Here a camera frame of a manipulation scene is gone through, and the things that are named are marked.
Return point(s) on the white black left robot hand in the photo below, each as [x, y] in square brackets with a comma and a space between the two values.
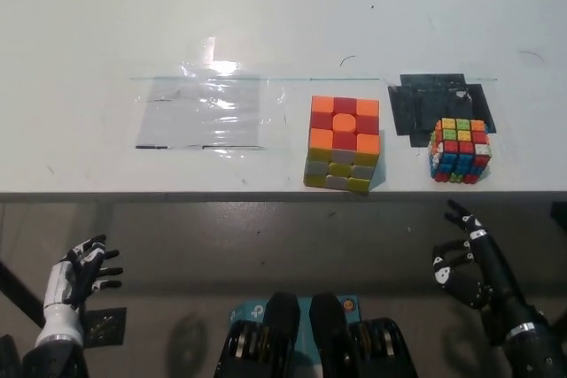
[62, 289]

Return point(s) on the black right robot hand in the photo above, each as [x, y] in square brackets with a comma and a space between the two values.
[496, 280]

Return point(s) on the small multicolour studded puzzle cube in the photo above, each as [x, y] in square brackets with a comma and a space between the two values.
[460, 152]

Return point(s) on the large orange red puzzle cube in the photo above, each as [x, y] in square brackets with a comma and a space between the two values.
[343, 125]

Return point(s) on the black diagonal table leg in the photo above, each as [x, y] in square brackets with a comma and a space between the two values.
[17, 289]

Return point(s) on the black square floor marker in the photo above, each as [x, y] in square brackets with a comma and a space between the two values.
[104, 327]

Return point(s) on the black tape patch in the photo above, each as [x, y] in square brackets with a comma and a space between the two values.
[416, 108]

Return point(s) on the clear plastic covered grey sheet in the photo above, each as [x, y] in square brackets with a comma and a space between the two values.
[199, 117]

